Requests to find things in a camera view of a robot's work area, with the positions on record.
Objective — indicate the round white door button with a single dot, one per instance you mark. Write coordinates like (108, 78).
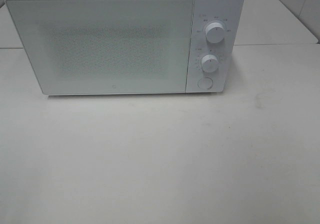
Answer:
(205, 83)

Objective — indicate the white timer knob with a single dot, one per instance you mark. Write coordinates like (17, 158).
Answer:
(209, 63)

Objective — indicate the white microwave door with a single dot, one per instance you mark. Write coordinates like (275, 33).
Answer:
(92, 47)

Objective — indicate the upper white power knob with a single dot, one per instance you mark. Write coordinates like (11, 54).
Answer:
(215, 32)

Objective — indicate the white microwave oven body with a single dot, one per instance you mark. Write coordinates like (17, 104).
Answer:
(215, 6)

